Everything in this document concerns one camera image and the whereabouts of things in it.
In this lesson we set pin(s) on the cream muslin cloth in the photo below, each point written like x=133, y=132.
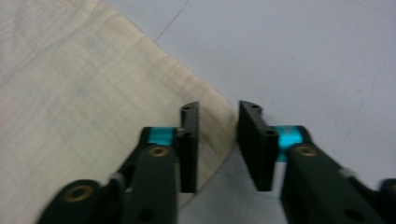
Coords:
x=77, y=109

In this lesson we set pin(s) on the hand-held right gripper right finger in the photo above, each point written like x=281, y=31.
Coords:
x=257, y=149

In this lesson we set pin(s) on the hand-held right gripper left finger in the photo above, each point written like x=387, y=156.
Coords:
x=189, y=149

